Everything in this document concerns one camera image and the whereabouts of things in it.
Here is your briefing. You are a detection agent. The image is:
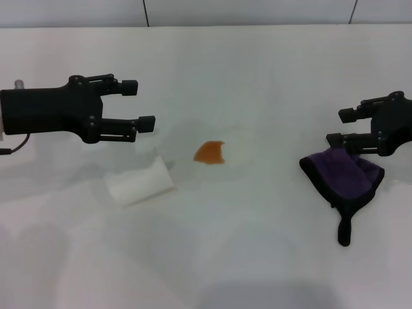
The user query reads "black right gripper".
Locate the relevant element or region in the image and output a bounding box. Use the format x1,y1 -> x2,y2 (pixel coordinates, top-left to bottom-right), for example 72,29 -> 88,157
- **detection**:
325,90 -> 412,158

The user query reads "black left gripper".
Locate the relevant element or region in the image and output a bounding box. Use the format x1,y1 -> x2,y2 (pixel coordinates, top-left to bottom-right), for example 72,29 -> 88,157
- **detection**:
0,73 -> 156,144

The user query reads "purple rag with black trim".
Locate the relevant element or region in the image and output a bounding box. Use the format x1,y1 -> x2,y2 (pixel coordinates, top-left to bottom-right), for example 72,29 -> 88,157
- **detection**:
298,146 -> 386,248

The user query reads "white paper cup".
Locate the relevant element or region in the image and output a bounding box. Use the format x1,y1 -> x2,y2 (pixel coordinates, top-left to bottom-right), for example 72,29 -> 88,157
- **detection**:
104,154 -> 176,208

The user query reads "brown liquid stain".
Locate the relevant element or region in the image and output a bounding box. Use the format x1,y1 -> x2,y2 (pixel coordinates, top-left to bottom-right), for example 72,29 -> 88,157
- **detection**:
192,140 -> 227,165

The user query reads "left arm dark cable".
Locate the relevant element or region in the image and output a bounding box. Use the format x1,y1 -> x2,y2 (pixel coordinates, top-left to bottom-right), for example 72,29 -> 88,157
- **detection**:
0,133 -> 32,157

